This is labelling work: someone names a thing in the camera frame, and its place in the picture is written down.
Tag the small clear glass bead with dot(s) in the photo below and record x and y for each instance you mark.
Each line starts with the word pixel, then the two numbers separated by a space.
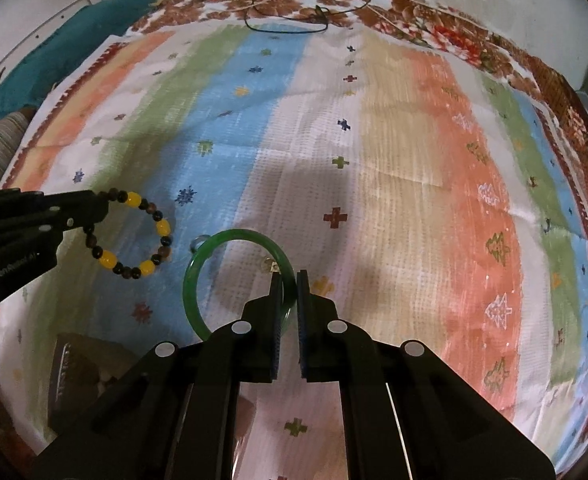
pixel 198 243

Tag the small yellowish bead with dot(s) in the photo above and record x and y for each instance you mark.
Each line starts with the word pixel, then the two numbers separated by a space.
pixel 270 264

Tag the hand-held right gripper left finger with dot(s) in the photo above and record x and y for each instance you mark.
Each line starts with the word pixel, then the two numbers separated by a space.
pixel 275 310

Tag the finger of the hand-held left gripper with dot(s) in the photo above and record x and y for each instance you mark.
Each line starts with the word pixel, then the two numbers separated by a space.
pixel 48 200
pixel 33 225

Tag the striped pastel cloth mat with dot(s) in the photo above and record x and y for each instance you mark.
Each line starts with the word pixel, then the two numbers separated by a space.
pixel 324 185

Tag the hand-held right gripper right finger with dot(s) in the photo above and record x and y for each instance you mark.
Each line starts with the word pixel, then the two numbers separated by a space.
pixel 304 310

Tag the teal pillow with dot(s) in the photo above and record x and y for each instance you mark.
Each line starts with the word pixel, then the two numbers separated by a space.
pixel 68 45

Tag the green jade bangle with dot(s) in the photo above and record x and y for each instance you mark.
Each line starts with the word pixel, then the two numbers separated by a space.
pixel 196 280

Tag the silver metal tin box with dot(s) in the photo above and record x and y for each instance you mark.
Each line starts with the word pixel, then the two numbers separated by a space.
pixel 81 380

